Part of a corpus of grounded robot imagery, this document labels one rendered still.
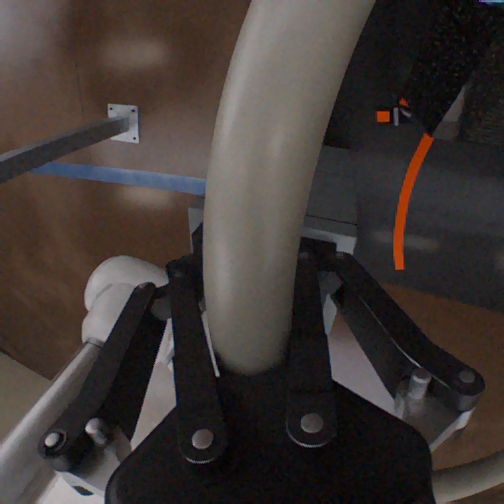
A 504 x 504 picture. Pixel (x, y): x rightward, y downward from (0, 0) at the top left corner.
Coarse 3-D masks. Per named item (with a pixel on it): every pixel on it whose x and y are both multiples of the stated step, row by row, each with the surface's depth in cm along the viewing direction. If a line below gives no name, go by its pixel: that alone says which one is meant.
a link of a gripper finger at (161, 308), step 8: (184, 256) 19; (192, 280) 16; (160, 288) 16; (168, 288) 16; (160, 296) 15; (168, 296) 15; (160, 304) 15; (168, 304) 15; (152, 312) 15; (160, 312) 15; (168, 312) 15; (152, 320) 15; (160, 320) 15
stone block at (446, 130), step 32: (416, 0) 54; (448, 0) 36; (416, 32) 53; (448, 32) 41; (480, 32) 35; (416, 64) 53; (448, 64) 45; (480, 64) 40; (416, 96) 59; (448, 96) 50; (480, 96) 46; (448, 128) 58; (480, 128) 54
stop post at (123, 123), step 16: (112, 112) 148; (128, 112) 145; (80, 128) 123; (96, 128) 127; (112, 128) 138; (128, 128) 150; (32, 144) 101; (48, 144) 104; (64, 144) 112; (80, 144) 121; (0, 160) 86; (16, 160) 92; (32, 160) 99; (48, 160) 106; (0, 176) 87; (16, 176) 94
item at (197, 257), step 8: (200, 224) 22; (200, 232) 20; (200, 240) 19; (200, 248) 18; (192, 256) 17; (200, 256) 17; (192, 264) 16; (200, 264) 16; (192, 272) 16; (200, 272) 16; (200, 280) 16; (200, 288) 16; (200, 296) 17; (200, 304) 17
